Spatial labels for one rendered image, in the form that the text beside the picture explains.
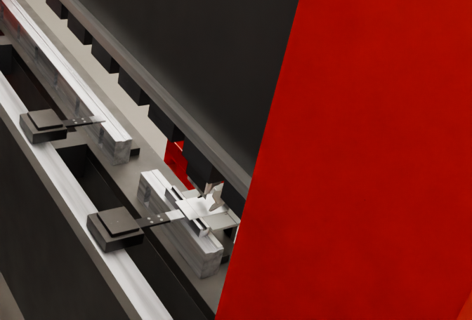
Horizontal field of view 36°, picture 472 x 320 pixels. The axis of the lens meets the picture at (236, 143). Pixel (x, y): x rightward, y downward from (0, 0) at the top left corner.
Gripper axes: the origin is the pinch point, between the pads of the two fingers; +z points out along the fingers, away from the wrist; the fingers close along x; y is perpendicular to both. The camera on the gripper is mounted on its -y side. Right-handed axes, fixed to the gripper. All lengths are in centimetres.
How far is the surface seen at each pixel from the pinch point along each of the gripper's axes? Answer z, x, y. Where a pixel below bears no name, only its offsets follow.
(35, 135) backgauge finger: 21, -46, 26
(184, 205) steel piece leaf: 5.0, -2.1, 4.1
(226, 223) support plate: 0.4, 8.5, -2.0
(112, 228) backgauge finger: 18.6, 3.2, 26.0
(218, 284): 13.9, 18.3, -5.2
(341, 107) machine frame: -33, 94, 112
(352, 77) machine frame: -35, 94, 114
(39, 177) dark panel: 11, 15, 65
